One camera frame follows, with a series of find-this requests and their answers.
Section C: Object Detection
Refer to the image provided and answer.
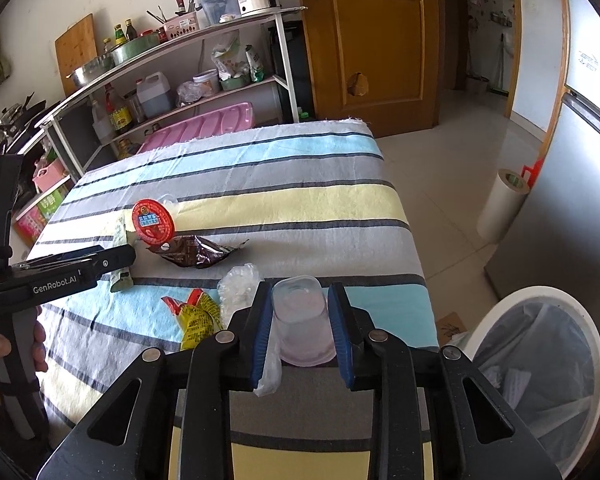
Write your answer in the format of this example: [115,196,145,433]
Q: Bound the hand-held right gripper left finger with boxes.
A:
[42,281,274,480]

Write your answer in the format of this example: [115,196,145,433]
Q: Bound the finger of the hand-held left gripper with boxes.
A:
[10,243,137,281]
[25,245,106,267]

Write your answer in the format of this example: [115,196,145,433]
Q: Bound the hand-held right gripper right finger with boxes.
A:
[327,281,563,480]

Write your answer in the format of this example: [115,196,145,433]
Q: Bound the clear plastic cup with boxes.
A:
[270,275,337,367]

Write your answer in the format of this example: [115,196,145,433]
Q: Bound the red round lid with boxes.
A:
[131,192,181,245]

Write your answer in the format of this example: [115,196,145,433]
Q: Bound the clear plastic bag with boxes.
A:
[217,262,284,399]

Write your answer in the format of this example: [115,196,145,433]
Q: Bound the yellow snack wrapper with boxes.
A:
[161,289,222,352]

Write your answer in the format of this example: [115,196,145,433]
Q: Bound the brown foil wrapper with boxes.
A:
[145,234,251,271]

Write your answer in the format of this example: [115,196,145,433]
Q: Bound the clear plastic bin liner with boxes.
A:
[472,297,597,471]

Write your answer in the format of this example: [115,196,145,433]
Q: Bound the white trash bin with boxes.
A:
[460,286,600,479]

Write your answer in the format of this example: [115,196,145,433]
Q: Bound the person's left hand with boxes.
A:
[0,306,49,391]

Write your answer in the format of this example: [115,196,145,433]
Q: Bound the green printed box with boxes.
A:
[12,185,69,246]

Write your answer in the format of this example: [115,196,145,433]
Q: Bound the pink plastic basket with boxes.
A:
[32,157,71,194]

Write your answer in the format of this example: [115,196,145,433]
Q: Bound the brown cardboard sheet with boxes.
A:
[435,312,474,349]

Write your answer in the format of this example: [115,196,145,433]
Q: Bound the striped tablecloth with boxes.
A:
[27,117,440,480]

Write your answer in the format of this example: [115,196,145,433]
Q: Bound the cooking oil bottle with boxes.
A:
[105,82,134,136]

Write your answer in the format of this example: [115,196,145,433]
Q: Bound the dark wok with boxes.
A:
[0,92,49,137]

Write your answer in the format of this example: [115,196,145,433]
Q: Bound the pink plastic tray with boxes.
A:
[140,101,256,154]

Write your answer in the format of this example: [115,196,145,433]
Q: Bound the white plastic jug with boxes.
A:
[136,72,174,119]

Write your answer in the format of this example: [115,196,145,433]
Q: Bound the steel bowl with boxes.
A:
[67,57,116,89]

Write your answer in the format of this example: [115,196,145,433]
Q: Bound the white lidded container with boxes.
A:
[192,70,220,96]

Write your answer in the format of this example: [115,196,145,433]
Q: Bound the wooden cutting board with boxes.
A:
[55,14,99,84]

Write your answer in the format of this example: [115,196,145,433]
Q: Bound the white paper roll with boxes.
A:
[476,167,531,241]

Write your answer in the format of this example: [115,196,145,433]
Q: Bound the green pot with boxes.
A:
[111,32,161,67]

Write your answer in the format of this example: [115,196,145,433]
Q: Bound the plastic food bag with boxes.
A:
[211,30,253,81]

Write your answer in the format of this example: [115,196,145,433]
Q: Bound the green packet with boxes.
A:
[245,45,266,84]

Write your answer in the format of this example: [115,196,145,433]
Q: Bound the pink utensil holder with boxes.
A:
[161,10,204,42]

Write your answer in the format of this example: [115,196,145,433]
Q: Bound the red plastic dustpan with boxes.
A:
[521,157,546,187]

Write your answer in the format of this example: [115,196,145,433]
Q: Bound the white metal shelf rack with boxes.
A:
[35,6,309,221]

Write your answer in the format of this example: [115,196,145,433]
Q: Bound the black appliance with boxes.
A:
[267,22,314,121]

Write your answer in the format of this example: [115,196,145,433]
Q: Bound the silver refrigerator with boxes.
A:
[485,0,600,311]

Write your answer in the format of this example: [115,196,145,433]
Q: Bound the clear plastic storage box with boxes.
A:
[200,0,242,29]

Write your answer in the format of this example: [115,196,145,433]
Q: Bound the wooden door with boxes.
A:
[292,0,441,138]

